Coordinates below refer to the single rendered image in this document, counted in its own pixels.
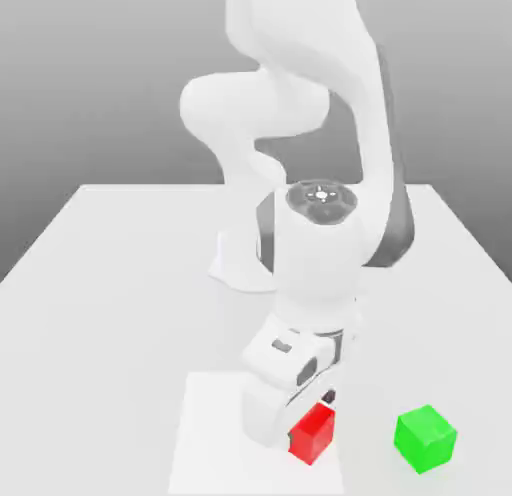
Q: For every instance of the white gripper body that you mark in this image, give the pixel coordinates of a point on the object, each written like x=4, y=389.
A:
x=262, y=414

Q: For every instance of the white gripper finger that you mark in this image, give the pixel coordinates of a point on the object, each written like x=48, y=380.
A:
x=328, y=396
x=290, y=438

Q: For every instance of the small red cube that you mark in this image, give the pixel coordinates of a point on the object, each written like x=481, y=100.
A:
x=312, y=434

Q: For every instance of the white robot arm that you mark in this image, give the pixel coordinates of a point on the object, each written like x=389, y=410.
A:
x=316, y=256

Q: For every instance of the small green cube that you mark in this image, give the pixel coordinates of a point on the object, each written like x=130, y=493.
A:
x=424, y=438

